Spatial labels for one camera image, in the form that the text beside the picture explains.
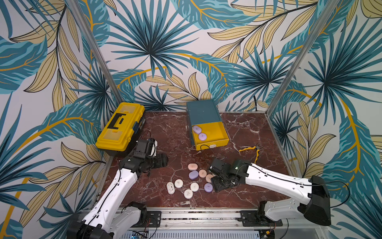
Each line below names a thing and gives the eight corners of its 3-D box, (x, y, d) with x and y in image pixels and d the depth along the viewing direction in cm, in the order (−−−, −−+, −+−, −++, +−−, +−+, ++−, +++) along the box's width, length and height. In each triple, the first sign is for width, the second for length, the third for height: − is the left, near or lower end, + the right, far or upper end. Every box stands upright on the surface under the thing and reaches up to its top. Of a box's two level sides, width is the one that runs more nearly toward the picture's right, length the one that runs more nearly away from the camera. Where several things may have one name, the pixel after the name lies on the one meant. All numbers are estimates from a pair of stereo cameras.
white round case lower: (183, 198, 82) (183, 197, 80) (184, 190, 84) (183, 188, 83) (193, 198, 82) (193, 197, 80) (193, 190, 85) (193, 188, 83)
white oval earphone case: (168, 195, 82) (168, 194, 80) (166, 184, 86) (165, 183, 84) (176, 193, 83) (176, 191, 81) (173, 182, 87) (173, 180, 85)
